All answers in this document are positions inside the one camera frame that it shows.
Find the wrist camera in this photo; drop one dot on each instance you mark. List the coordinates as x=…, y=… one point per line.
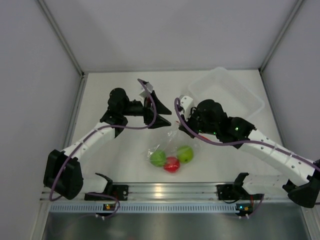
x=185, y=106
x=146, y=89

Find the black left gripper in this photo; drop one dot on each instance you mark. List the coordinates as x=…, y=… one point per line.
x=149, y=112

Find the green fake apple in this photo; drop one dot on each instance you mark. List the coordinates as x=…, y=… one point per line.
x=185, y=154

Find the green fake lime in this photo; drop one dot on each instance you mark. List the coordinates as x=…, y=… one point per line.
x=158, y=158

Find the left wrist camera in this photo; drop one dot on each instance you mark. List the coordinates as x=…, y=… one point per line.
x=146, y=89

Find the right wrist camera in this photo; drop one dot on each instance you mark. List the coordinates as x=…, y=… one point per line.
x=185, y=106

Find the white slotted cable duct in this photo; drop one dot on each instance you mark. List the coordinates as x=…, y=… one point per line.
x=129, y=207

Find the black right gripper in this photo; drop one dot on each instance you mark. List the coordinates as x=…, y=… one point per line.
x=193, y=113

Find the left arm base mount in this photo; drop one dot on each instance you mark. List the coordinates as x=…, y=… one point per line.
x=118, y=191

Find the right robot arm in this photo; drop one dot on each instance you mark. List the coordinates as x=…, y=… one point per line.
x=299, y=178

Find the red fake tomato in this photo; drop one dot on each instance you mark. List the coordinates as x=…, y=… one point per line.
x=172, y=164

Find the white perforated plastic basket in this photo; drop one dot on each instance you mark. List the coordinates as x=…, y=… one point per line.
x=236, y=99

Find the clear zip top bag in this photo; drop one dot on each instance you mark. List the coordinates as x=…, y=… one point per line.
x=169, y=141

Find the aluminium mounting rail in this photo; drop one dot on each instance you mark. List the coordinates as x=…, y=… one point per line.
x=180, y=191

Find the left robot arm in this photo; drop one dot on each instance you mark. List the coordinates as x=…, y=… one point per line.
x=64, y=169

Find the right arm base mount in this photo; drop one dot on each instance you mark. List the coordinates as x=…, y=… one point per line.
x=230, y=192

